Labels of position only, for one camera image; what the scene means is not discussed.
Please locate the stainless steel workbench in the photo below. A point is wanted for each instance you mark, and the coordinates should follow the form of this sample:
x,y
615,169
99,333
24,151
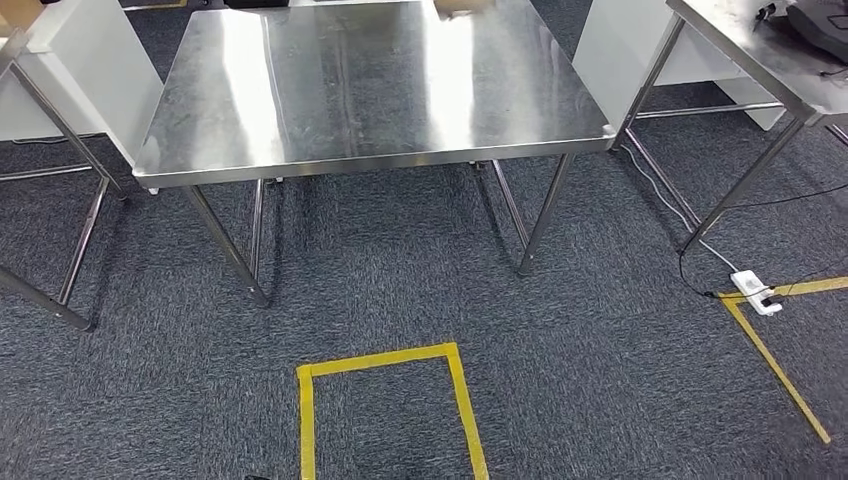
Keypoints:
x,y
364,79
742,40
83,242

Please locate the brown cardboard box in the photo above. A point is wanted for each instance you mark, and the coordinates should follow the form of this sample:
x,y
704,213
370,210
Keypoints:
x,y
464,5

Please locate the white panel board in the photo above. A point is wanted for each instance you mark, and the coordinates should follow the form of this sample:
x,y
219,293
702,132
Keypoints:
x,y
99,60
603,53

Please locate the white power strip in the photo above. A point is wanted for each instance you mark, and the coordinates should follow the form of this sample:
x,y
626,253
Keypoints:
x,y
748,285

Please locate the black bag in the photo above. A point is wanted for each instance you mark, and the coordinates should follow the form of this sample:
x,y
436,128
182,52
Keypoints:
x,y
821,26

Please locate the brown cardboard piece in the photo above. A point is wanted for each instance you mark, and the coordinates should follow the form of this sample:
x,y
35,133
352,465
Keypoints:
x,y
16,13

